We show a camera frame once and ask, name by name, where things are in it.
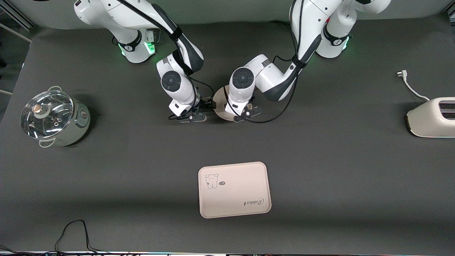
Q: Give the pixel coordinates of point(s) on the cream toaster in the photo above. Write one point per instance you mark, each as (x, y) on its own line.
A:
(426, 121)

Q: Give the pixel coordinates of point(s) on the aluminium frame bar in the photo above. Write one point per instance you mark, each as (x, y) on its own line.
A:
(17, 17)

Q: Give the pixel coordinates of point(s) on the beige rabbit print tray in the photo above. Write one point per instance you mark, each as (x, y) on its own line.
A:
(234, 199)

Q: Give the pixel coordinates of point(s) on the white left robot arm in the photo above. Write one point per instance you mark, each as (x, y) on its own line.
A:
(263, 71)

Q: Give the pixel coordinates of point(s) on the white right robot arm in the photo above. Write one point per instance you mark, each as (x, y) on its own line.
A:
(183, 96)

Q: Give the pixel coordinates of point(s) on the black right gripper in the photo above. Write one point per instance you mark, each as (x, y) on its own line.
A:
(205, 104)

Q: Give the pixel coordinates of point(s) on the beige round plate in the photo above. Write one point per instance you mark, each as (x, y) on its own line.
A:
(219, 103)

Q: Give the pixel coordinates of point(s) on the glass pot lid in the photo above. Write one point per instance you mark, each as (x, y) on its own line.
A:
(53, 121)

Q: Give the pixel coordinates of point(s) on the steel pot with glass lid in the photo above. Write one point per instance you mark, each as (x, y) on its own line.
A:
(80, 124)

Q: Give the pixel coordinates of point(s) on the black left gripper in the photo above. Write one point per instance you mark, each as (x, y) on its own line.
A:
(252, 97)

